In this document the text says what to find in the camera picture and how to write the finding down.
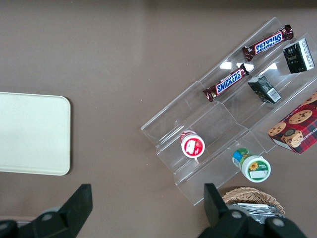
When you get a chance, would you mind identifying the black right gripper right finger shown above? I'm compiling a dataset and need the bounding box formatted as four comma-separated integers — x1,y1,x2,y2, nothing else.
197,183,308,238

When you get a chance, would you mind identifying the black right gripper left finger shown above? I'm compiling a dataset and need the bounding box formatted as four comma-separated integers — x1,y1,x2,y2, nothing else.
17,183,93,238

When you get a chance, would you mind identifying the light wicker basket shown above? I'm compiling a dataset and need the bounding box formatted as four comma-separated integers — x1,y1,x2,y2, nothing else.
220,186,286,217

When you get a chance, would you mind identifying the beige rectangular tray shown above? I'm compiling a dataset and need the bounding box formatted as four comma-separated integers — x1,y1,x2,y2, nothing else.
0,91,72,177

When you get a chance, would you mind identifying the silver foil pouch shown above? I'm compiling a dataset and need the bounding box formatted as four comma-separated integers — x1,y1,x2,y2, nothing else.
226,201,286,224

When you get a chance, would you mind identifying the green lid yoghurt cup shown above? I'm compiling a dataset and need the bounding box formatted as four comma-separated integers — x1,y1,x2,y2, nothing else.
231,147,271,183

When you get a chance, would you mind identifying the red lid yoghurt cup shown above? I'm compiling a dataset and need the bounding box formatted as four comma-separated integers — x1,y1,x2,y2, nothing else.
179,129,206,159

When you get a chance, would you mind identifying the clear acrylic stepped stand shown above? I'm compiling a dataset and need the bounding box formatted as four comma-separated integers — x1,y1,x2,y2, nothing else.
140,16,317,207

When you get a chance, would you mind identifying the red tartan cookie box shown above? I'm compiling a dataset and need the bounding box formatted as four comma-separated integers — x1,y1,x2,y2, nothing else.
267,91,317,155

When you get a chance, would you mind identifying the snickers bar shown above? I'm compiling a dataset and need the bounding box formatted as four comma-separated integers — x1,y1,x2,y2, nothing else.
242,24,295,62
203,63,250,103

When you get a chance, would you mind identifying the small black carton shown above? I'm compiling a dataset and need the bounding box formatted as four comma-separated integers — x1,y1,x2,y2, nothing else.
247,75,282,104
282,40,315,74

